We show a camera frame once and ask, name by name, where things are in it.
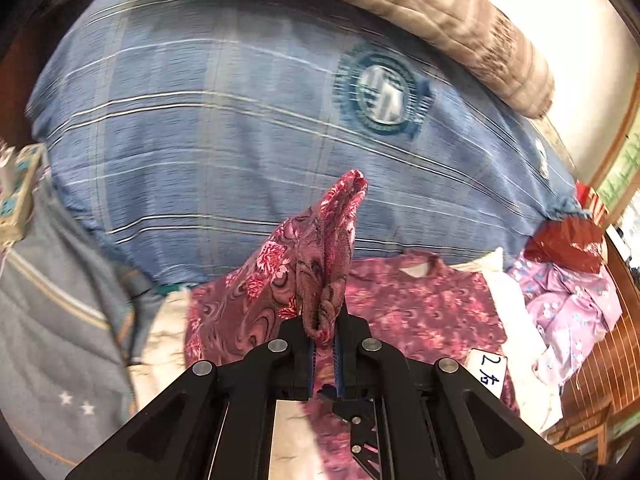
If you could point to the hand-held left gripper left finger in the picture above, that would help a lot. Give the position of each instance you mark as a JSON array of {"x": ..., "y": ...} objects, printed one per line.
[{"x": 311, "y": 371}]

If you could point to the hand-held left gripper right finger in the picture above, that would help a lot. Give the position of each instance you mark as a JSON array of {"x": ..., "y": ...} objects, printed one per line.
[{"x": 339, "y": 371}]

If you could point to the red floral garment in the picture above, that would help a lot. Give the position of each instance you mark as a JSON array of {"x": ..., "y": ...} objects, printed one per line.
[{"x": 320, "y": 240}]

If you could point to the white paper label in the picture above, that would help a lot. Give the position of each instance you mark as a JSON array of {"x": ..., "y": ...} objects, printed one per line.
[{"x": 487, "y": 367}]

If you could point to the white leaf-print cloth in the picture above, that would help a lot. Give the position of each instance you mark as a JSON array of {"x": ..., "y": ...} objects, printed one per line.
[{"x": 505, "y": 305}]

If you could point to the purple floral garment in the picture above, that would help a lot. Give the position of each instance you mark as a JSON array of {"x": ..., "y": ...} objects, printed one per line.
[{"x": 565, "y": 305}]

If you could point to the wooden chair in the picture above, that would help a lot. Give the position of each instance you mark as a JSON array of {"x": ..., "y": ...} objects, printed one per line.
[{"x": 575, "y": 430}]

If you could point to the grey star-print cloth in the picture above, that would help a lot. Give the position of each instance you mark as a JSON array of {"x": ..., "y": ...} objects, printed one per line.
[{"x": 60, "y": 335}]

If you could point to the red plastic bag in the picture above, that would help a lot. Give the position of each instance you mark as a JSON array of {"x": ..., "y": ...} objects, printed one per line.
[{"x": 565, "y": 242}]

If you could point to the blue plaid blanket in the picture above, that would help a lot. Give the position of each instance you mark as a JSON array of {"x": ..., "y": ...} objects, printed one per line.
[{"x": 200, "y": 135}]

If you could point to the brown bamboo mat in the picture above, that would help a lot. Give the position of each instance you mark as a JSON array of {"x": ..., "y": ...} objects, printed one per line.
[{"x": 610, "y": 360}]

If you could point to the red printed packet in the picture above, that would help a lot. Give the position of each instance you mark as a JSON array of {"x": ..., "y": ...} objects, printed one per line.
[{"x": 592, "y": 202}]

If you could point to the wood-framed bamboo painting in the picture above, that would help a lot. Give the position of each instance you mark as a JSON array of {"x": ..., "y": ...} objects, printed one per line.
[{"x": 617, "y": 180}]

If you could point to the beige power strip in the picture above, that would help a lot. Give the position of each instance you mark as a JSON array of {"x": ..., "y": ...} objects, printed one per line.
[{"x": 22, "y": 195}]

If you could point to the beige patterned quilt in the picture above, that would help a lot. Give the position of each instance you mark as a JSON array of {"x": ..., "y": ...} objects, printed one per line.
[{"x": 450, "y": 25}]

